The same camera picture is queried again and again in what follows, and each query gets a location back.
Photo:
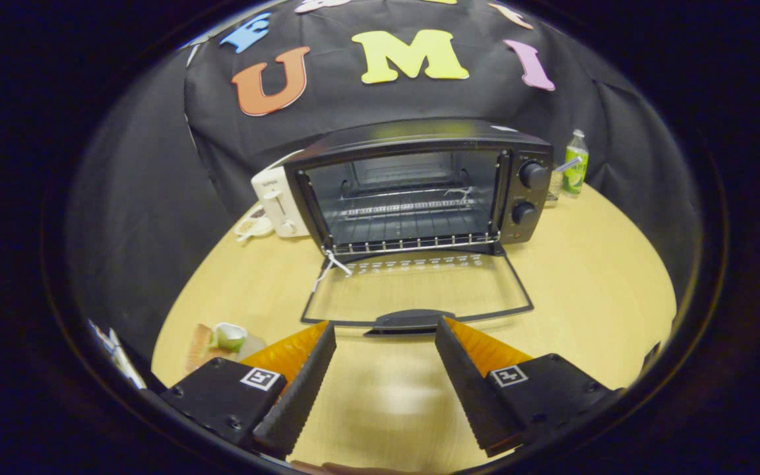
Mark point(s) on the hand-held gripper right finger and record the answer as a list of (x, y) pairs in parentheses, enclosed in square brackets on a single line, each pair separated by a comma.
[(469, 382)]

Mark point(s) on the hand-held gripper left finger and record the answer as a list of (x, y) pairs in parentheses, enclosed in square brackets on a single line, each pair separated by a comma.
[(301, 389)]

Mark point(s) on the toast sandwich with lettuce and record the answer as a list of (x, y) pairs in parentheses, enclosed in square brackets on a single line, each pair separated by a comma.
[(228, 338)]

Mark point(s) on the black toaster oven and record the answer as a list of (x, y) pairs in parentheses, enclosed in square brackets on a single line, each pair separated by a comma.
[(419, 135)]

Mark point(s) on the white pop-up toaster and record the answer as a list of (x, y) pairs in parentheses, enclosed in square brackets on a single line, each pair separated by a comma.
[(274, 198)]

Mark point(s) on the small white plate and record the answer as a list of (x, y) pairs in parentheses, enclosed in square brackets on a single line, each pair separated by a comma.
[(254, 227)]

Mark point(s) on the white paper sheets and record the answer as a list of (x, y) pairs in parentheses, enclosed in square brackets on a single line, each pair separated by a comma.
[(119, 356)]

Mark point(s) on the clear glass cup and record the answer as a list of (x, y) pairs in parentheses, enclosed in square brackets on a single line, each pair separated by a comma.
[(555, 186)]

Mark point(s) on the green label drink bottle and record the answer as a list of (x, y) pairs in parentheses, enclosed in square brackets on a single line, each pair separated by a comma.
[(576, 171)]

